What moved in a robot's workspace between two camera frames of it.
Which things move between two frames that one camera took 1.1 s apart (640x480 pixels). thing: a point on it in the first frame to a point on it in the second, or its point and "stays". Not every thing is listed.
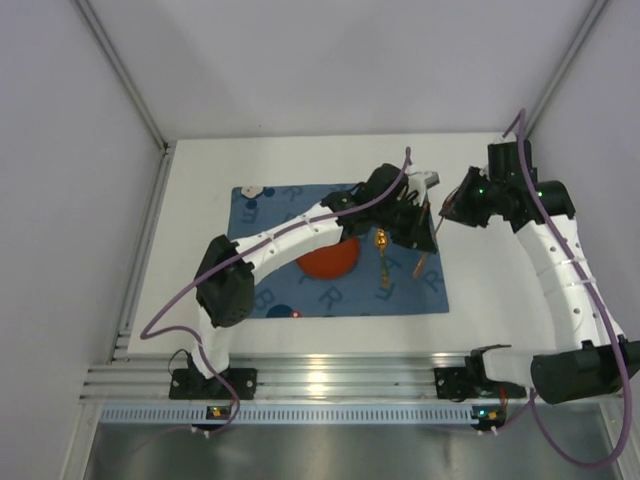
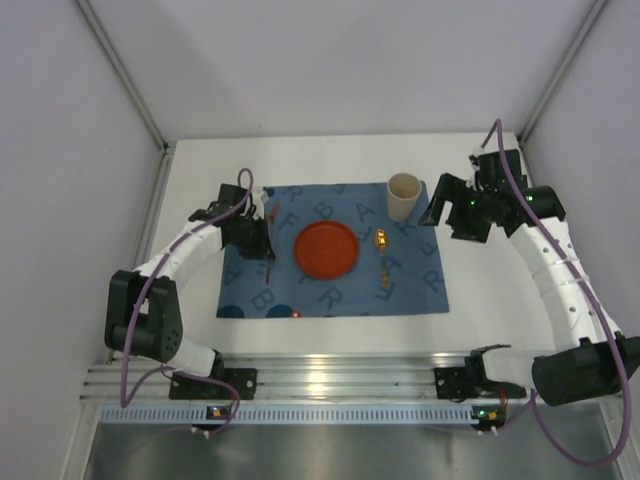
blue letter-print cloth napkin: [386, 279] stays
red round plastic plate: [332, 261] stays
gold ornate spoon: [381, 239] stays
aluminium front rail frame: [281, 377] stays
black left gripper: [420, 232] to [257, 239]
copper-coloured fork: [424, 258] to [271, 256]
